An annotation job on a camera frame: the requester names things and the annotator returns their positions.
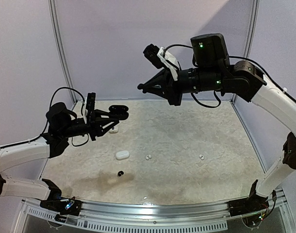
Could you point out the aluminium front rail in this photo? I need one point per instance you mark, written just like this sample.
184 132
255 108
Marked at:
102 217

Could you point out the white closed charging case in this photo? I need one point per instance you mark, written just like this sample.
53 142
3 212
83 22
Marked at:
121 155

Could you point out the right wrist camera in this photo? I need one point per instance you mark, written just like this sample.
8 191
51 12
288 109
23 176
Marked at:
162 59

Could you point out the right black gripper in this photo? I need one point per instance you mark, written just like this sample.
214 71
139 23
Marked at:
172 85

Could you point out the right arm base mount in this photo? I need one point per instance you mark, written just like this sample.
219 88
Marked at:
247 205

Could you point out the left aluminium frame post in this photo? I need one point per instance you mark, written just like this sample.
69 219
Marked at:
59 42

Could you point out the white charging case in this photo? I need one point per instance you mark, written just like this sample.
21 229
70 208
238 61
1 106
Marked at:
121 155
113 130

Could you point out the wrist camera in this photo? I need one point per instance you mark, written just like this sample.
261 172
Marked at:
162 59
89 104

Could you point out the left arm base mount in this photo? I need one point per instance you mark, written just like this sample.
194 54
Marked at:
64 206

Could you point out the black charging case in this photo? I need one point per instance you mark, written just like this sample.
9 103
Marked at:
119 112

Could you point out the right aluminium frame post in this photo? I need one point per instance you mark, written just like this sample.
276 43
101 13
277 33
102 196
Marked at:
251 27

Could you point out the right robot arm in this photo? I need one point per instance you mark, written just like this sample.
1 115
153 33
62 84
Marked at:
212 71

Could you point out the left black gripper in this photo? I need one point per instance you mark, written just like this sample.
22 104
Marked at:
99 122

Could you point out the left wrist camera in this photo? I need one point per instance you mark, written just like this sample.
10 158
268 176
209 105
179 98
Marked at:
89 104

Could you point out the aluminium frame post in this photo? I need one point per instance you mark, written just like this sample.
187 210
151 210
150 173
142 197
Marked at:
251 27
59 42

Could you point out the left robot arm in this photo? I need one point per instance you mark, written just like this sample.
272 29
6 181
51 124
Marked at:
63 124

